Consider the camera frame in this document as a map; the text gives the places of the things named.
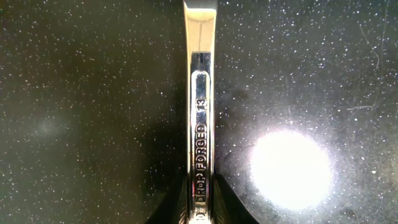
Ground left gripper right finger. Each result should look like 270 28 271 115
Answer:
212 173 261 224

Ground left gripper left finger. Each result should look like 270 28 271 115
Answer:
144 176 189 224

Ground wrench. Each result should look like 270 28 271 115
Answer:
183 0 218 224

